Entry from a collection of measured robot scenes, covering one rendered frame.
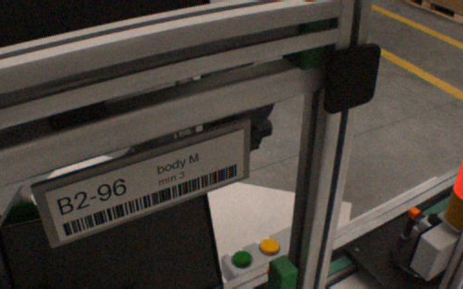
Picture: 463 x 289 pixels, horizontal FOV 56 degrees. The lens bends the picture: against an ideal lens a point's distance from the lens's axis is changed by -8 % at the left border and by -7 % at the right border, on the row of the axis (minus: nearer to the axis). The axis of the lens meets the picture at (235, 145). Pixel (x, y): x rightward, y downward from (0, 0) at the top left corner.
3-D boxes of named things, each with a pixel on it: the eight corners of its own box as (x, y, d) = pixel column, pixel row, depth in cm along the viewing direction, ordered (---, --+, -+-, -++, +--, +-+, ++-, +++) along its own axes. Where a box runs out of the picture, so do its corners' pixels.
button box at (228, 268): (220, 273, 102) (220, 255, 98) (296, 240, 111) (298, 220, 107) (236, 294, 97) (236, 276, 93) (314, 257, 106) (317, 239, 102)
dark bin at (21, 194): (51, 217, 52) (37, 156, 51) (156, 194, 56) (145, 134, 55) (26, 341, 26) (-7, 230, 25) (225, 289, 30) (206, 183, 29)
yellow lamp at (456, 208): (437, 214, 65) (446, 189, 62) (457, 202, 67) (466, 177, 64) (463, 234, 61) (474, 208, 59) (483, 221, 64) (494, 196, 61)
